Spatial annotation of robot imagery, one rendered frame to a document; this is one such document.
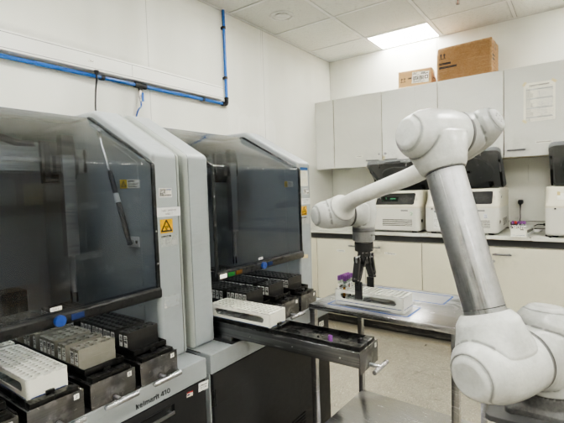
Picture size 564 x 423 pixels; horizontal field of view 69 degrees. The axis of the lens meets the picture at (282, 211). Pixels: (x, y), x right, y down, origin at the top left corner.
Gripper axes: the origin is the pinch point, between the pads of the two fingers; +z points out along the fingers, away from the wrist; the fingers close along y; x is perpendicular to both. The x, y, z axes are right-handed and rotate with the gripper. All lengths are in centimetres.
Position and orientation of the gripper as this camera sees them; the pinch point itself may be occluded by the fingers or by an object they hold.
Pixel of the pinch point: (364, 290)
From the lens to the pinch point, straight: 174.7
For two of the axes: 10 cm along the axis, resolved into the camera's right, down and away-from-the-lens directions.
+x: -7.9, -0.1, 6.2
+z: 0.3, 10.0, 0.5
